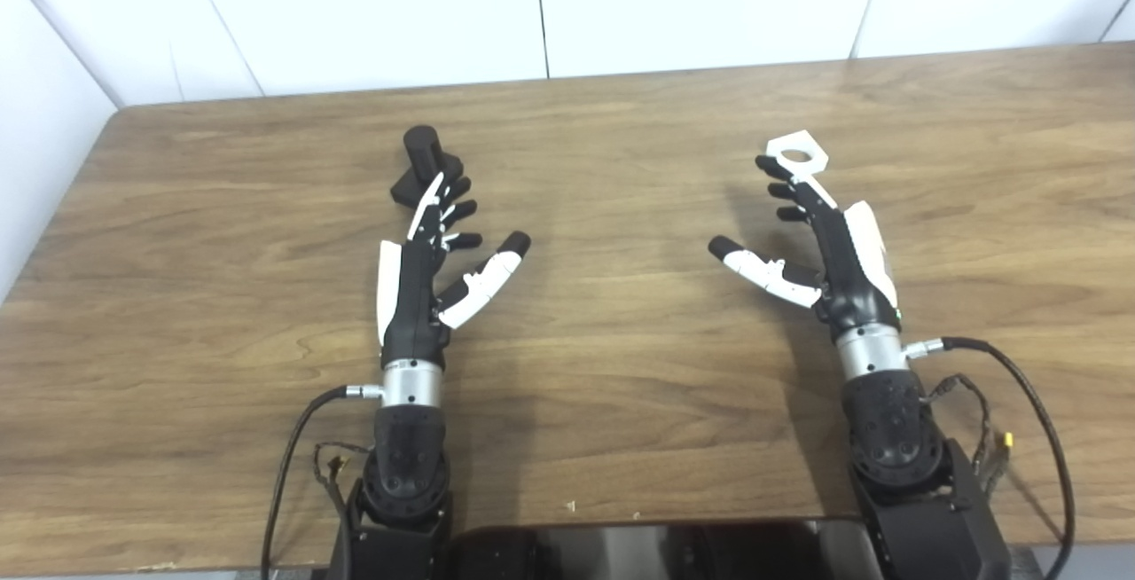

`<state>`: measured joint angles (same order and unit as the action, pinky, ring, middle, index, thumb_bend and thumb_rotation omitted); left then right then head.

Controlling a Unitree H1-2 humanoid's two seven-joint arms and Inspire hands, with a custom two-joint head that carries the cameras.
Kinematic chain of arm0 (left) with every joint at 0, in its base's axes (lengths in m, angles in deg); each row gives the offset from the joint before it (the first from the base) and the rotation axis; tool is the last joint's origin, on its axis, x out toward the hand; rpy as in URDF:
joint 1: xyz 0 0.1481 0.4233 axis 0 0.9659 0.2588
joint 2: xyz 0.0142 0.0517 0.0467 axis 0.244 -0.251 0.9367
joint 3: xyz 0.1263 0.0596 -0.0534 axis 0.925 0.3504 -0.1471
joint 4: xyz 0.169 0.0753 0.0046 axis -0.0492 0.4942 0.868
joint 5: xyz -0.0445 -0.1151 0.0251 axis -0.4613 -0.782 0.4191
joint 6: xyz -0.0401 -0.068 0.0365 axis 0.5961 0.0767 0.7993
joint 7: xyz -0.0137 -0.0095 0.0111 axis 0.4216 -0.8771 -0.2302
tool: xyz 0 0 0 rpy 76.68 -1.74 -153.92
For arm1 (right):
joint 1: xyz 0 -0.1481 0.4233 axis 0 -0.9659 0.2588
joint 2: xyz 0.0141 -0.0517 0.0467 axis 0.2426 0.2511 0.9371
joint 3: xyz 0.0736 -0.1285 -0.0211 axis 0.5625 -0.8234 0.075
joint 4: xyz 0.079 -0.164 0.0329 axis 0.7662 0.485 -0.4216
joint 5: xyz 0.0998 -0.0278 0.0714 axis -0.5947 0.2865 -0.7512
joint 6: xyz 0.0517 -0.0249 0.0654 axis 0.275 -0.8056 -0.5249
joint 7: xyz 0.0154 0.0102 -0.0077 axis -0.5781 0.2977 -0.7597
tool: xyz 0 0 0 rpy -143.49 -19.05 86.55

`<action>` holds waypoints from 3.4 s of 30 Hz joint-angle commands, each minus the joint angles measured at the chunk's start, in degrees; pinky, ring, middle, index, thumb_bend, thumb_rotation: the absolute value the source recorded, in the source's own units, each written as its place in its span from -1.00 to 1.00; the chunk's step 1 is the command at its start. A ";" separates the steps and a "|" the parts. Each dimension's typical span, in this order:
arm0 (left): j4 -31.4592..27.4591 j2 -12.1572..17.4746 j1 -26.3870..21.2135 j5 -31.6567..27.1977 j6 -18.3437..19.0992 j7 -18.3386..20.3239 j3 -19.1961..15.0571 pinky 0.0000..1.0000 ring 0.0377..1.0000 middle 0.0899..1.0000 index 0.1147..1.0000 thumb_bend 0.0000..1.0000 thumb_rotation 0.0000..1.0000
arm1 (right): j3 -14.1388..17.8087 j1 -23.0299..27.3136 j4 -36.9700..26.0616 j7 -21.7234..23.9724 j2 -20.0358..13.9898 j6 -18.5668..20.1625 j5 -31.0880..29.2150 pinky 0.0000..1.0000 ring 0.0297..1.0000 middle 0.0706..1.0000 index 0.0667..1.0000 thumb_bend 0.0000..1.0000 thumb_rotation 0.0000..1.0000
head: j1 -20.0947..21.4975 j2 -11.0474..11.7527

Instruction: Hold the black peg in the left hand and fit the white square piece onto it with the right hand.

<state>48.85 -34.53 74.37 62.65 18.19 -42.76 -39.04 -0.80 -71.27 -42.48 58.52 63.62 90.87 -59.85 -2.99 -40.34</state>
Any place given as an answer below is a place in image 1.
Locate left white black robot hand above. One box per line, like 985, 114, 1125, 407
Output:
376, 172, 533, 370

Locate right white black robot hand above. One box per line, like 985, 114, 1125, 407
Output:
708, 154, 904, 339

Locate white square piece with hole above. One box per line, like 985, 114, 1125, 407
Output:
767, 130, 830, 180

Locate black peg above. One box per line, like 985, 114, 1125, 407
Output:
390, 125, 466, 208

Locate glossy black robot torso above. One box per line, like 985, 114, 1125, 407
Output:
448, 522, 874, 580

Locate thin left wrist wires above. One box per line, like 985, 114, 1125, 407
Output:
312, 442, 373, 519

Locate thin wrist wires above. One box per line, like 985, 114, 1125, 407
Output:
312, 442, 373, 519
922, 373, 1016, 494

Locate thick black left wrist cable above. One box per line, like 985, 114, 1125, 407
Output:
261, 385, 386, 580

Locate thick black wrist cable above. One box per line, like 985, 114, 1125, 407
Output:
904, 337, 1076, 580
261, 385, 386, 580

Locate thin right wrist wires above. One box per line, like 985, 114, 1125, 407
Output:
922, 373, 1016, 494

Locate thick black right wrist cable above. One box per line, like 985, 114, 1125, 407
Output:
904, 337, 1076, 580

